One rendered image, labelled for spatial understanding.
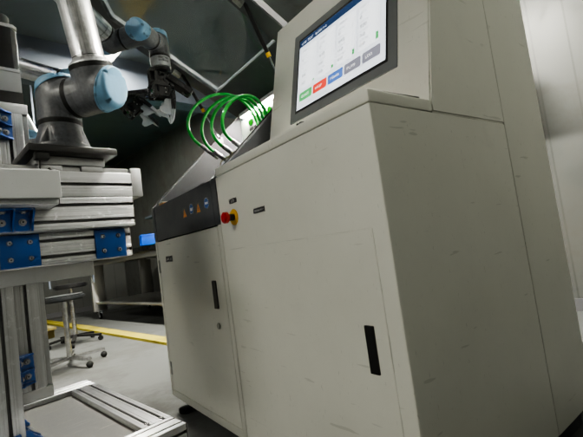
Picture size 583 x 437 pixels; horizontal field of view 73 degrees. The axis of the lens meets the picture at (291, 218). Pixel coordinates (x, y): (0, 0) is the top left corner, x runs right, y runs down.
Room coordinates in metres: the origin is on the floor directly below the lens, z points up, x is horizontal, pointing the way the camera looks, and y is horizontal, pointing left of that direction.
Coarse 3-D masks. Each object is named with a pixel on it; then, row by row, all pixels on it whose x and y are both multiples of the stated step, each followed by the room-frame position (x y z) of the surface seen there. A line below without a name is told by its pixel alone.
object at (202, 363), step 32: (160, 256) 1.82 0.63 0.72; (192, 256) 1.53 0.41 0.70; (192, 288) 1.56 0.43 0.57; (224, 288) 1.34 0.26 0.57; (192, 320) 1.60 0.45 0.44; (224, 320) 1.37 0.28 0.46; (192, 352) 1.63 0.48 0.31; (224, 352) 1.39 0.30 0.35; (192, 384) 1.66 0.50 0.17; (224, 384) 1.42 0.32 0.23; (224, 416) 1.44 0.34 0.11
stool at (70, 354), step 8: (56, 296) 3.03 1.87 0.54; (64, 296) 2.92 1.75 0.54; (72, 296) 2.96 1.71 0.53; (80, 296) 3.00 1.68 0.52; (64, 304) 3.02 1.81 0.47; (64, 312) 3.02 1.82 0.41; (64, 320) 3.01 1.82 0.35; (64, 328) 3.01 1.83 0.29; (72, 352) 3.17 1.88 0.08; (88, 352) 3.11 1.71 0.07; (104, 352) 3.18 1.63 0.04; (56, 360) 3.01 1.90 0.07; (64, 360) 2.96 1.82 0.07; (80, 360) 2.95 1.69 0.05; (88, 360) 2.90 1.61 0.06
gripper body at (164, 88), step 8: (152, 72) 1.46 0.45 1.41; (160, 72) 1.45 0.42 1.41; (168, 72) 1.47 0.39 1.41; (152, 80) 1.44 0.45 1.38; (160, 80) 1.45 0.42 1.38; (152, 88) 1.43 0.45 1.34; (160, 88) 1.43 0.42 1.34; (168, 88) 1.45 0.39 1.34; (152, 96) 1.46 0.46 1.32; (160, 96) 1.46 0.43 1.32; (168, 96) 1.46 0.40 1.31
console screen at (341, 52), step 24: (360, 0) 1.14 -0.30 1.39; (384, 0) 1.05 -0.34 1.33; (312, 24) 1.33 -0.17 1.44; (336, 24) 1.22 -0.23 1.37; (360, 24) 1.12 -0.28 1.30; (384, 24) 1.04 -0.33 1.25; (312, 48) 1.31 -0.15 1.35; (336, 48) 1.20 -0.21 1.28; (360, 48) 1.11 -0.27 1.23; (384, 48) 1.03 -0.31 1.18; (312, 72) 1.29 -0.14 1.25; (336, 72) 1.18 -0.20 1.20; (360, 72) 1.09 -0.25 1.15; (384, 72) 1.02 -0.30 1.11; (312, 96) 1.27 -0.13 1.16; (336, 96) 1.17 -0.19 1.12
